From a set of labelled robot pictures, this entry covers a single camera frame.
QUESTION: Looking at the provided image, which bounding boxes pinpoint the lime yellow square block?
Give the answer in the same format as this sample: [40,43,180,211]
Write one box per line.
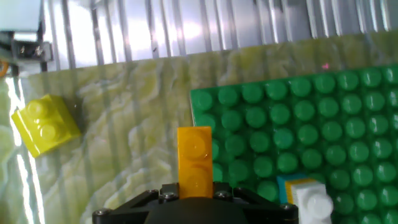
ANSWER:
[11,94,82,159]

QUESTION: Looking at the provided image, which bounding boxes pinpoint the green studded baseplate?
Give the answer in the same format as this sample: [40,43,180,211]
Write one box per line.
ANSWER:
[189,63,398,224]

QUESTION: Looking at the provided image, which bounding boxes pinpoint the teal four-stud block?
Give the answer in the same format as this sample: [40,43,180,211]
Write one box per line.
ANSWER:
[276,173,308,205]

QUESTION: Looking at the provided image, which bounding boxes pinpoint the white four-stud block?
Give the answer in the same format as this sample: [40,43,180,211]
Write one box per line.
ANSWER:
[294,182,335,224]

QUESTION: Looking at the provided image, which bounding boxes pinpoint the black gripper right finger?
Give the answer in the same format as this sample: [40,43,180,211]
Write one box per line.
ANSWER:
[213,182,300,224]

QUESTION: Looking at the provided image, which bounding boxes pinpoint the grey metal frame bar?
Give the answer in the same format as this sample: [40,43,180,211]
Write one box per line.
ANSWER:
[0,30,16,62]

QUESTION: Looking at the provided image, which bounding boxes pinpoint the black bolted angle bracket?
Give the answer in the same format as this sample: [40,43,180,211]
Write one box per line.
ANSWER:
[12,41,54,63]

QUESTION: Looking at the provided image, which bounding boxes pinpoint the white flat panel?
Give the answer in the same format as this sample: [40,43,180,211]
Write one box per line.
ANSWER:
[0,0,44,32]

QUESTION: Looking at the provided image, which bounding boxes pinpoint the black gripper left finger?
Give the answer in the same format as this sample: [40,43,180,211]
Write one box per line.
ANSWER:
[91,183,180,224]

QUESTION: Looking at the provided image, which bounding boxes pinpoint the yellow-orange four-stud block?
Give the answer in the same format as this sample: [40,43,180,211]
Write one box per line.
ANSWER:
[177,126,214,199]
[285,177,317,206]

